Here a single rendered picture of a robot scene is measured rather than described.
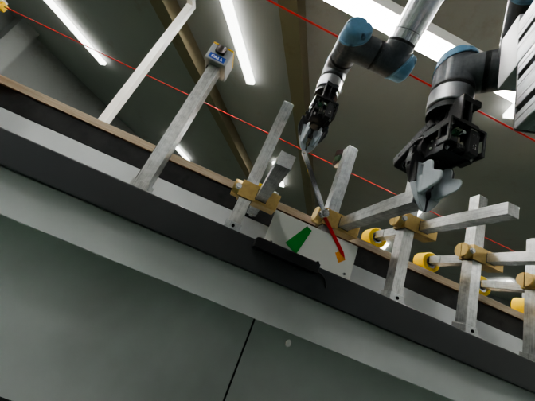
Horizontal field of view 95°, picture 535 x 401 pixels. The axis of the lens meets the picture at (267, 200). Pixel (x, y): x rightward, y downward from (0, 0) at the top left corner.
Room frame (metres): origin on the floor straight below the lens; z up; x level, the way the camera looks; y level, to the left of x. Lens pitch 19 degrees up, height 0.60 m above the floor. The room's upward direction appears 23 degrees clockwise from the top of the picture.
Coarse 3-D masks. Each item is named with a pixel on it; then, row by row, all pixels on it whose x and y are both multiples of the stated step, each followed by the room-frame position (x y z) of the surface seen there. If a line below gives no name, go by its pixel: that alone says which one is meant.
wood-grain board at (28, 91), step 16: (0, 80) 0.77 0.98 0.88; (32, 96) 0.78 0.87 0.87; (48, 96) 0.79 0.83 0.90; (64, 112) 0.80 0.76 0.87; (80, 112) 0.80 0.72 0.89; (112, 128) 0.81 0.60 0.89; (144, 144) 0.82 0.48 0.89; (176, 160) 0.83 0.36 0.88; (208, 176) 0.84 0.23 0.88; (288, 208) 0.87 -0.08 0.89; (352, 240) 0.89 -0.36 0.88; (384, 256) 0.90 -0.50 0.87; (416, 272) 0.92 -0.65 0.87; (432, 272) 0.92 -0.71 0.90; (496, 304) 0.94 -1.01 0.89
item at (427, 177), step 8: (432, 160) 0.35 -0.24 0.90; (424, 168) 0.36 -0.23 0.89; (432, 168) 0.35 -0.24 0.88; (416, 176) 0.37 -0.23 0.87; (424, 176) 0.36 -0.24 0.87; (432, 176) 0.34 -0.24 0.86; (440, 176) 0.33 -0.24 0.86; (416, 184) 0.37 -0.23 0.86; (424, 184) 0.36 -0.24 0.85; (432, 184) 0.34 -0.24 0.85; (416, 192) 0.37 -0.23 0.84; (424, 192) 0.36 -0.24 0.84; (416, 200) 0.37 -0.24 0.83; (424, 200) 0.37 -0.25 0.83; (424, 208) 0.37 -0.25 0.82
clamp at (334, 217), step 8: (320, 208) 0.66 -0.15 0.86; (328, 208) 0.66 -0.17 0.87; (312, 216) 0.69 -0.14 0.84; (328, 216) 0.66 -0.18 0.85; (336, 216) 0.66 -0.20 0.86; (320, 224) 0.68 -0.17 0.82; (336, 224) 0.66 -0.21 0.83; (336, 232) 0.69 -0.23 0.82; (344, 232) 0.67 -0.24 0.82; (352, 232) 0.67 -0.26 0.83
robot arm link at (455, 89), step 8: (440, 88) 0.34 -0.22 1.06; (448, 88) 0.33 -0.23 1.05; (456, 88) 0.32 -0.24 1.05; (464, 88) 0.32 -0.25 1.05; (472, 88) 0.32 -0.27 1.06; (432, 96) 0.36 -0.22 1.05; (440, 96) 0.34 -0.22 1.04; (448, 96) 0.33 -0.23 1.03; (456, 96) 0.32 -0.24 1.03; (472, 96) 0.33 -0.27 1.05; (432, 104) 0.36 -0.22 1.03
